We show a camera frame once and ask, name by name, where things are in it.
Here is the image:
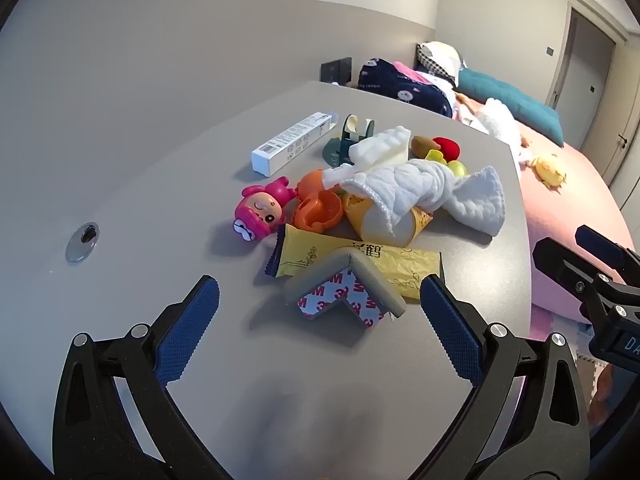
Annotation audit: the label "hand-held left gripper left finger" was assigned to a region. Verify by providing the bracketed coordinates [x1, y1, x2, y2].
[52, 275, 221, 480]

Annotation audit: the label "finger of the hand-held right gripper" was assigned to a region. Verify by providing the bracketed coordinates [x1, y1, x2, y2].
[575, 225, 640, 283]
[532, 237, 615, 322]

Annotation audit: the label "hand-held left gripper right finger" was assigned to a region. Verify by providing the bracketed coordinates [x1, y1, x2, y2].
[420, 274, 591, 480]

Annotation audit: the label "red plush toy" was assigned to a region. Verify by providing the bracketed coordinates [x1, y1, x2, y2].
[432, 136, 462, 162]

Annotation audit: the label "orange seahorse toy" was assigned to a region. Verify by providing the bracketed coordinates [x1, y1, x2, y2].
[292, 170, 346, 233]

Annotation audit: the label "pink bed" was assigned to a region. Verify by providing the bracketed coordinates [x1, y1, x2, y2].
[517, 125, 636, 321]

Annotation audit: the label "yellow duck plush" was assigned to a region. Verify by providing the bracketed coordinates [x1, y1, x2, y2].
[530, 154, 568, 192]

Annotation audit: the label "white quilted cloth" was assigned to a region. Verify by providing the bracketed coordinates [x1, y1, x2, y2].
[340, 157, 507, 238]

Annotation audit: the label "grey foam corner guard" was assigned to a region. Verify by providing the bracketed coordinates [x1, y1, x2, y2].
[282, 245, 408, 331]

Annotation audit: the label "yellow paper cup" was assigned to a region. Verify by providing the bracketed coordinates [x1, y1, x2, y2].
[342, 192, 435, 247]

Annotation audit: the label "yellow snack wrapper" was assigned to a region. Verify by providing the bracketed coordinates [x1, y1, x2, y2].
[263, 223, 445, 306]

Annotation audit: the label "pink doll toy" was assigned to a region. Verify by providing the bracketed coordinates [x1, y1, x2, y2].
[232, 176, 296, 242]

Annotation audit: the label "metal table grommet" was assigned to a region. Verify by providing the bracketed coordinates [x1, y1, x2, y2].
[65, 221, 101, 265]

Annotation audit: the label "white door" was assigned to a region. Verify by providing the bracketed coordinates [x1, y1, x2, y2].
[602, 35, 640, 211]

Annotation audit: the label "yellow green plastic balls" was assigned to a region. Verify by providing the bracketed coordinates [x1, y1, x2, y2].
[425, 149, 468, 178]

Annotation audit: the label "white plush toy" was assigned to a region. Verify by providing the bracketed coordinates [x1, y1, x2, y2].
[475, 97, 531, 166]

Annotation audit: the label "teal pillow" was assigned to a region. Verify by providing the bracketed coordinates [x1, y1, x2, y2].
[456, 67, 565, 147]

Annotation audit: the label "light pink garment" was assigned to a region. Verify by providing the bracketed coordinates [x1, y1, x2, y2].
[452, 91, 491, 133]

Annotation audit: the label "dark door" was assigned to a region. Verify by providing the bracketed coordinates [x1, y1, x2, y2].
[547, 5, 628, 111]

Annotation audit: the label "white sponge brush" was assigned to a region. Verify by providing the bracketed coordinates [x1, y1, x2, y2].
[321, 125, 413, 191]

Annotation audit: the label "white printed carton box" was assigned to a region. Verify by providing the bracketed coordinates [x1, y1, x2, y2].
[250, 111, 337, 178]

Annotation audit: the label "teal cream plastic holder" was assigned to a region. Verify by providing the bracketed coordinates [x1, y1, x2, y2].
[322, 114, 377, 168]

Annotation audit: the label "checkered pillow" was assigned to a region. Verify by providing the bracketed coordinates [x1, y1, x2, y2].
[415, 41, 466, 86]

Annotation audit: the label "navy printed blanket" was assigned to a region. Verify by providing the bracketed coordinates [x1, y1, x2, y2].
[357, 57, 455, 118]

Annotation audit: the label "pink cloth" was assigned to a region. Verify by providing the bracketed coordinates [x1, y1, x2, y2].
[392, 61, 441, 86]

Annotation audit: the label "dark wall socket panel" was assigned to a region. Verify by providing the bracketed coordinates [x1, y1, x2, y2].
[320, 56, 353, 86]

